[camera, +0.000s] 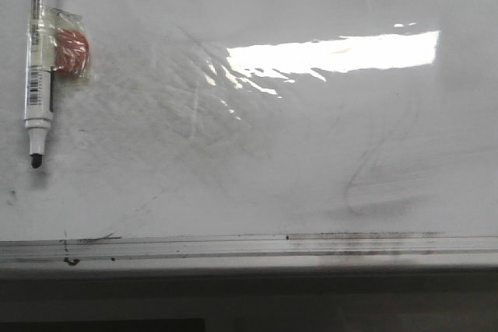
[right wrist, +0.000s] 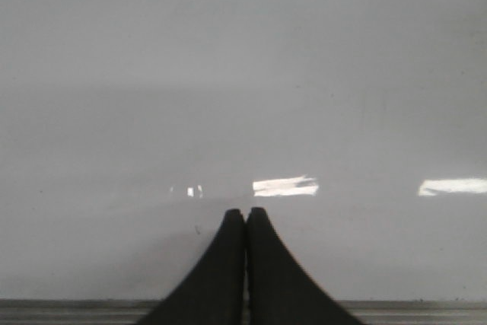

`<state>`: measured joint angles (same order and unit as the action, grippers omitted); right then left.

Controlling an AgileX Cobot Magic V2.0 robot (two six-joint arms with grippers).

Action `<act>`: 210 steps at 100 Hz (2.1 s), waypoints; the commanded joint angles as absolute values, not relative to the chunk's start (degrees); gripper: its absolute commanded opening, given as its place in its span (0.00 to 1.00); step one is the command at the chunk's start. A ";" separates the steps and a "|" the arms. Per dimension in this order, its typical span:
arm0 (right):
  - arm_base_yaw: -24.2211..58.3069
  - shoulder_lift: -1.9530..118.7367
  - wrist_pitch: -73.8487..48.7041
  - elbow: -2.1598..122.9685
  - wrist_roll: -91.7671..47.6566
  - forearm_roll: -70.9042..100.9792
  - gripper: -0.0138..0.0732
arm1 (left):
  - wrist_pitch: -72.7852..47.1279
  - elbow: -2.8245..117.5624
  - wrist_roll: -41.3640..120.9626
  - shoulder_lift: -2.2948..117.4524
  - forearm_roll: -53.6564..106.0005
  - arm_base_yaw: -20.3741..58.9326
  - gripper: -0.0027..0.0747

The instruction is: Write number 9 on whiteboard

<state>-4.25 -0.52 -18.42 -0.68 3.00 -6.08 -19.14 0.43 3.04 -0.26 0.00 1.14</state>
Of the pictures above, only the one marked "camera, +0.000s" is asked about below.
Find red magnet taped to marker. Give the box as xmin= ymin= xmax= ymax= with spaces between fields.
xmin=52 ymin=9 xmax=91 ymax=79

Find white whiteboard marker pen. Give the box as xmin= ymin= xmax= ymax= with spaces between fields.
xmin=24 ymin=0 xmax=57 ymax=169

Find white whiteboard with aluminium frame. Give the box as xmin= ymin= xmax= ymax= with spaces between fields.
xmin=1 ymin=0 xmax=497 ymax=277

